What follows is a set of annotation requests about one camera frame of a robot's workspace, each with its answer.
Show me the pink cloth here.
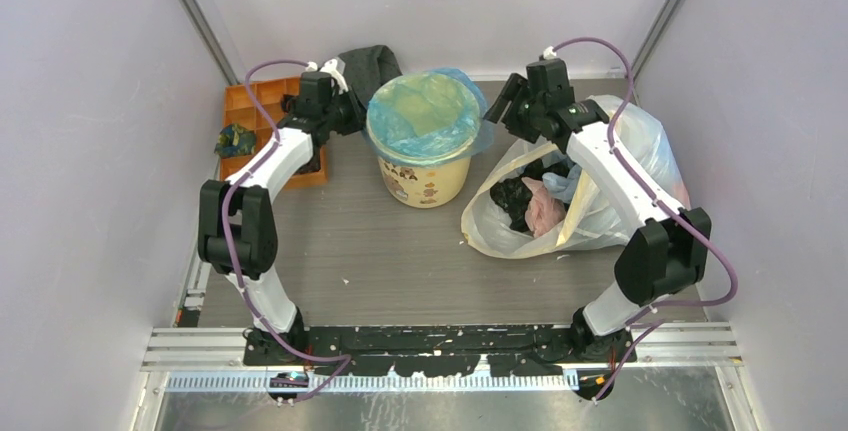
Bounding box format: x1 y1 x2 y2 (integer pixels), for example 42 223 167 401
521 177 566 238

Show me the grey dotted cloth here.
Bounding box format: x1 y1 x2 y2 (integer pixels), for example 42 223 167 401
338 45 402 108

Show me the large clear plastic bag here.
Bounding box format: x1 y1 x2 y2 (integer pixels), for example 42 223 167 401
461 104 691 259

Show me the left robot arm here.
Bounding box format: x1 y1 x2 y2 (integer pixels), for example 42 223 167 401
198 58 365 365

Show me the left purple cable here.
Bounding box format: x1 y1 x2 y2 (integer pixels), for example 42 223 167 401
219 59 352 404

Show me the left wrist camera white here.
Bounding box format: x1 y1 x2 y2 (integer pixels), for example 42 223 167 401
320 57 350 94

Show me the white slotted cable duct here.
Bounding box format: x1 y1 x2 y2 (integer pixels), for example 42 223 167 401
164 370 579 393

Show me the yellow trash bin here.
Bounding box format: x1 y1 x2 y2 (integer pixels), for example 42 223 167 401
365 71 484 209

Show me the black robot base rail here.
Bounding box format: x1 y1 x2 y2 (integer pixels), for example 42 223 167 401
241 324 635 378

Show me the blue trash bag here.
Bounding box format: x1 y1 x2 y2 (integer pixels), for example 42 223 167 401
363 68 494 167

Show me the blue green bag roll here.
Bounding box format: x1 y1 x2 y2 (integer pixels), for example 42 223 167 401
214 123 258 159

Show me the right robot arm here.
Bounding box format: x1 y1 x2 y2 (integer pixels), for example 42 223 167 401
485 58 712 362

